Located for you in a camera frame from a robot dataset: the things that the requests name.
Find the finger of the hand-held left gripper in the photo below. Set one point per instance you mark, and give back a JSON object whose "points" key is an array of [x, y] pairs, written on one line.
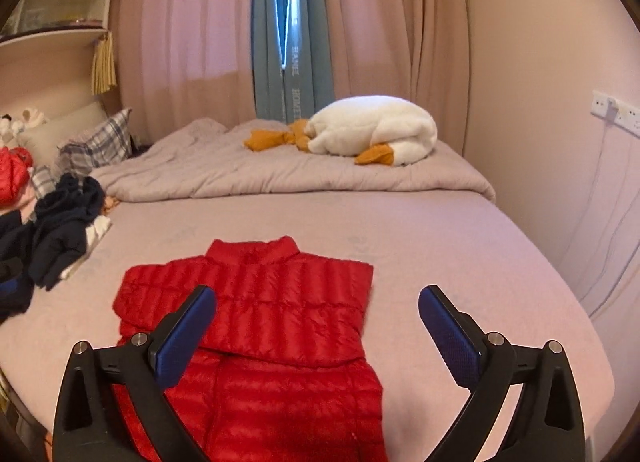
{"points": [[9, 288]]}

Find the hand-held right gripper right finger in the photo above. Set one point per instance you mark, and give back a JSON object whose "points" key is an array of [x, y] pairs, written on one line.
{"points": [[450, 337]]}

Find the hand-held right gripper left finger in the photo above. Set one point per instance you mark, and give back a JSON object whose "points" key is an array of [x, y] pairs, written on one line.
{"points": [[182, 337]]}

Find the red down jacket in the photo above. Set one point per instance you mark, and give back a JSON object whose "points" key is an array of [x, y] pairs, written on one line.
{"points": [[280, 302], [12, 174]]}

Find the navy garment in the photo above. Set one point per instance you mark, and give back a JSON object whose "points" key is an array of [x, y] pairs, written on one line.
{"points": [[12, 242]]}

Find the navy hooded jacket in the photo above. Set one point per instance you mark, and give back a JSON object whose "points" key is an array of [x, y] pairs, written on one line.
{"points": [[65, 227]]}

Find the white garment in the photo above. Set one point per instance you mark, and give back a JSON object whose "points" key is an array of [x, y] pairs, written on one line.
{"points": [[97, 232]]}

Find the bed with pink sheet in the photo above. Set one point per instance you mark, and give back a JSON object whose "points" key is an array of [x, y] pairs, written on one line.
{"points": [[400, 242]]}

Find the plaid cloth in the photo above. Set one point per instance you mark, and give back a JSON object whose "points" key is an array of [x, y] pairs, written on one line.
{"points": [[45, 181]]}

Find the folded red down jacket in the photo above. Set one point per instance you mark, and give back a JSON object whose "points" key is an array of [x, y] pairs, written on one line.
{"points": [[12, 174]]}

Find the white plush toys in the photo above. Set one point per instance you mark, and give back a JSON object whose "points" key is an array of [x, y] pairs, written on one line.
{"points": [[22, 121]]}

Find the beige pillow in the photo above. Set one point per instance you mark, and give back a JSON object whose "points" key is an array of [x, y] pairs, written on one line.
{"points": [[62, 126]]}

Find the plaid pillow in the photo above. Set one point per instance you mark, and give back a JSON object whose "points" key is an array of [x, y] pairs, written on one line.
{"points": [[100, 139]]}

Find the grey quilt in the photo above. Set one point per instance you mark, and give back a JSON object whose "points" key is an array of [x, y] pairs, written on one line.
{"points": [[260, 166]]}

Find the white goose plush toy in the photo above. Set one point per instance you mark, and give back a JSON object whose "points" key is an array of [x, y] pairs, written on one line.
{"points": [[375, 129]]}

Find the yellow tassel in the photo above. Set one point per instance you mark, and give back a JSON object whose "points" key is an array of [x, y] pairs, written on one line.
{"points": [[104, 66]]}

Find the white charger plug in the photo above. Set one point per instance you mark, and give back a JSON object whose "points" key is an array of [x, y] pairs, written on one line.
{"points": [[612, 106]]}

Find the teal curtain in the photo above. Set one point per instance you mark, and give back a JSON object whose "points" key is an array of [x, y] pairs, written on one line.
{"points": [[267, 61]]}

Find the pink curtain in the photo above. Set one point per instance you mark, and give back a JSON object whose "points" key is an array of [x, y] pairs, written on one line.
{"points": [[185, 31], [395, 21]]}

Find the white wall socket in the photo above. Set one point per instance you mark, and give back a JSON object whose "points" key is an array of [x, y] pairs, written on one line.
{"points": [[627, 114]]}

